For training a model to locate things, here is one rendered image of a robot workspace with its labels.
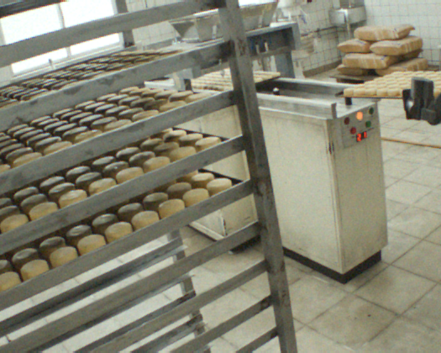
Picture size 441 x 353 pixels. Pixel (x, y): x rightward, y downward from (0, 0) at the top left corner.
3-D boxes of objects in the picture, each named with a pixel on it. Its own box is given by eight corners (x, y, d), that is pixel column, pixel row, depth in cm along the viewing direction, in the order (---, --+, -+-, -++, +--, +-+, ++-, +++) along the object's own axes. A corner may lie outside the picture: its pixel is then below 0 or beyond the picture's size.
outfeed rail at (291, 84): (169, 79, 383) (167, 71, 380) (172, 78, 384) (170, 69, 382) (378, 102, 219) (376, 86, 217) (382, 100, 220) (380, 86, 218)
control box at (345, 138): (337, 147, 216) (333, 116, 211) (373, 131, 227) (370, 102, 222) (343, 149, 213) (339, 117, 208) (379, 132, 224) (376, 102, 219)
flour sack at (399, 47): (399, 57, 548) (397, 43, 542) (369, 56, 580) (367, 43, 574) (427, 46, 588) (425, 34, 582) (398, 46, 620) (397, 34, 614)
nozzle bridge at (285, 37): (170, 108, 283) (157, 49, 271) (272, 76, 316) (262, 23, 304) (200, 114, 256) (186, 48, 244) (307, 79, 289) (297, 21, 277)
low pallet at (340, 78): (330, 84, 646) (328, 76, 642) (366, 71, 688) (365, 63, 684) (407, 91, 553) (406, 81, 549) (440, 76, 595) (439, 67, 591)
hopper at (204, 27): (172, 45, 273) (167, 21, 268) (254, 25, 298) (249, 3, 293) (199, 44, 249) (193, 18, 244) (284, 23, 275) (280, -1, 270)
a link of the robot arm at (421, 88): (435, 123, 141) (448, 119, 146) (438, 85, 137) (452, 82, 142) (401, 115, 150) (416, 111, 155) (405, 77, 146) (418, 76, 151)
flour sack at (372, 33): (351, 41, 613) (349, 28, 607) (369, 36, 637) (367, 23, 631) (401, 41, 560) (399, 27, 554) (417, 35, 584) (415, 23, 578)
